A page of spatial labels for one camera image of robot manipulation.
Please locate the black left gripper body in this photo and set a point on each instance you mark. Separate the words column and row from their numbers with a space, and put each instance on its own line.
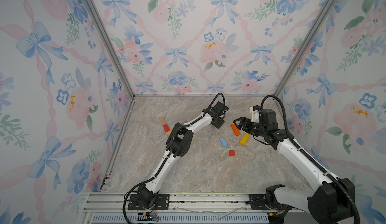
column 219, row 124

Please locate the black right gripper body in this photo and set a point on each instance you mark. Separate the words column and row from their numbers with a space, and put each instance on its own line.
column 254, row 128

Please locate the orange long block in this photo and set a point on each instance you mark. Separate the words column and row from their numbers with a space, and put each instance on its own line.
column 235, row 130

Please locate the red rectangular block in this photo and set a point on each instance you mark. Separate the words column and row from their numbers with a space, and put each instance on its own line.
column 166, row 128

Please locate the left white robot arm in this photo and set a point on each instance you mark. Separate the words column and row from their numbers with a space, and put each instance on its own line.
column 177, row 146

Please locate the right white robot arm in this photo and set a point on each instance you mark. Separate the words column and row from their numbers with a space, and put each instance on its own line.
column 333, row 199

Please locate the yellow long block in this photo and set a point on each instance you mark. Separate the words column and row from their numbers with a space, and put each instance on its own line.
column 244, row 139

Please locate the light blue block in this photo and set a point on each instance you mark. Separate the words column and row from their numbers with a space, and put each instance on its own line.
column 223, row 142

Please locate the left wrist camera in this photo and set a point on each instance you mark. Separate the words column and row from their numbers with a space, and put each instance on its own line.
column 220, row 108

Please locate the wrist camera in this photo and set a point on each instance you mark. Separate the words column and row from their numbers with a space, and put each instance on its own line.
column 220, row 108
column 263, row 116

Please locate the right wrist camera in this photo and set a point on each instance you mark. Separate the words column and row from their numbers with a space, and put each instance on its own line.
column 263, row 116

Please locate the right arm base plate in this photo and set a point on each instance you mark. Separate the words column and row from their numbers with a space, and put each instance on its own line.
column 259, row 202

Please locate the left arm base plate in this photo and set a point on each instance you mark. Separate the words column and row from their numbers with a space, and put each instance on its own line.
column 159, row 202

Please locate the aluminium corner post left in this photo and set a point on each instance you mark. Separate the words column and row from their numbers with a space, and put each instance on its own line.
column 101, row 30

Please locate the aluminium corner post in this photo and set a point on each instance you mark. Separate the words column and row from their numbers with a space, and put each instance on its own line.
column 101, row 30
column 307, row 41

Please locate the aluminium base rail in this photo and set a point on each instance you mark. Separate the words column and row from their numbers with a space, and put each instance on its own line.
column 186, row 208

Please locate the aluminium corner post right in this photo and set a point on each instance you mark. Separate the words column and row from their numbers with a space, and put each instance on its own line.
column 307, row 41

